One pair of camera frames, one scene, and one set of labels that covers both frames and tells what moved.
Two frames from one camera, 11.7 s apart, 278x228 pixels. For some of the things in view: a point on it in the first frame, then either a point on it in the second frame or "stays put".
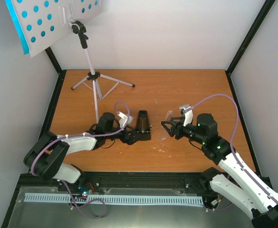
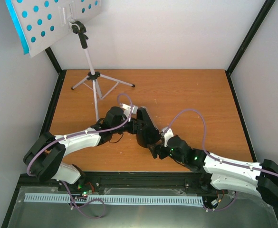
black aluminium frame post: x=61 y=72 stays put
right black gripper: x=178 y=126 to x=155 y=151
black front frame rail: x=182 y=181 stays put
